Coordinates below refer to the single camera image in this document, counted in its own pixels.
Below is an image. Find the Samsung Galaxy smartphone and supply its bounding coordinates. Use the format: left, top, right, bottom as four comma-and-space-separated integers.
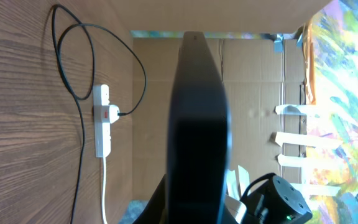
166, 31, 231, 223

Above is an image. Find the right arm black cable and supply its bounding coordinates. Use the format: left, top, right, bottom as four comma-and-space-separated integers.
240, 172, 276, 200

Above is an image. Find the white power strip cord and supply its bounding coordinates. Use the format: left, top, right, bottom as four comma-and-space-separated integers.
101, 156, 109, 224

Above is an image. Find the black USB charging cable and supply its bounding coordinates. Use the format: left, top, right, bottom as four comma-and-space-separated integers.
51, 3, 148, 224

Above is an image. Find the white charger adapter plug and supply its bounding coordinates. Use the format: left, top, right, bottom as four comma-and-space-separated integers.
109, 105, 120, 124

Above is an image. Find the white power strip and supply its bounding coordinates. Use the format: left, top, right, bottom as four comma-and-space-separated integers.
93, 84, 111, 158

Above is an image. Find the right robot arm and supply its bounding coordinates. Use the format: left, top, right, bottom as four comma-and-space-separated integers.
222, 173, 313, 224

